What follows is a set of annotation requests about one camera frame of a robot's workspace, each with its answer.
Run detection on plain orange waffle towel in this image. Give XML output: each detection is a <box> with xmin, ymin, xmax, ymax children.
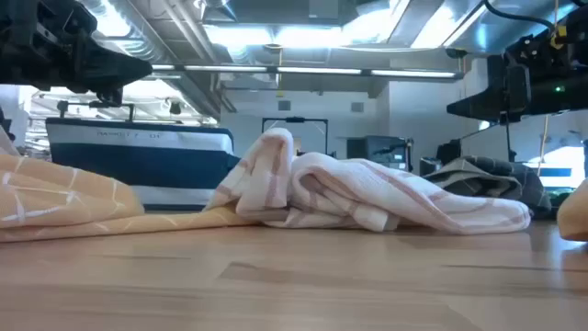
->
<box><xmin>556</xmin><ymin>177</ymin><xmax>588</xmax><ymax>243</ymax></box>

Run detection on navy fabric bin white stripes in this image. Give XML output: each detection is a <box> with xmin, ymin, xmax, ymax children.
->
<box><xmin>44</xmin><ymin>117</ymin><xmax>241</xmax><ymax>212</ymax></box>

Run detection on orange towel with white grid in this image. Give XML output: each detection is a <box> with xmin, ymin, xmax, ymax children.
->
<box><xmin>0</xmin><ymin>126</ymin><xmax>261</xmax><ymax>244</ymax></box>

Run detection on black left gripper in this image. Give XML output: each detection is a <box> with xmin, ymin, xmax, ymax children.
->
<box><xmin>0</xmin><ymin>0</ymin><xmax>153</xmax><ymax>96</ymax></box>

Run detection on black equipment cabinet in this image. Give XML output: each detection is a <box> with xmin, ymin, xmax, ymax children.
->
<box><xmin>346</xmin><ymin>135</ymin><xmax>413</xmax><ymax>174</ymax></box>

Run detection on black rectangular frame stand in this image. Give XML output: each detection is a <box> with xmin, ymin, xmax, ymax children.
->
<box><xmin>261</xmin><ymin>116</ymin><xmax>330</xmax><ymax>156</ymax></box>

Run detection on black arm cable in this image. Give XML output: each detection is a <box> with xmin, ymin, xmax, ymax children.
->
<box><xmin>481</xmin><ymin>0</ymin><xmax>558</xmax><ymax>31</ymax></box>

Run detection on white towel with pink stripes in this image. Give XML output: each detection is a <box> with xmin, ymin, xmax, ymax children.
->
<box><xmin>204</xmin><ymin>127</ymin><xmax>533</xmax><ymax>235</ymax></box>

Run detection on grey checked towel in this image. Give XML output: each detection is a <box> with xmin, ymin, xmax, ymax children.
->
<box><xmin>423</xmin><ymin>154</ymin><xmax>553</xmax><ymax>218</ymax></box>

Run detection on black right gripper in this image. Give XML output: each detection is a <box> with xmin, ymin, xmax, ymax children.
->
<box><xmin>447</xmin><ymin>4</ymin><xmax>588</xmax><ymax>124</ymax></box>

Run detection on long ceiling light bar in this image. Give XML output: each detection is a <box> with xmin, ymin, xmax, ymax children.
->
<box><xmin>151</xmin><ymin>63</ymin><xmax>460</xmax><ymax>80</ymax></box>

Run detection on white blue striped bin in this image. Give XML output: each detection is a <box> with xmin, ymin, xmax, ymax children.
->
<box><xmin>523</xmin><ymin>146</ymin><xmax>587</xmax><ymax>189</ymax></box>

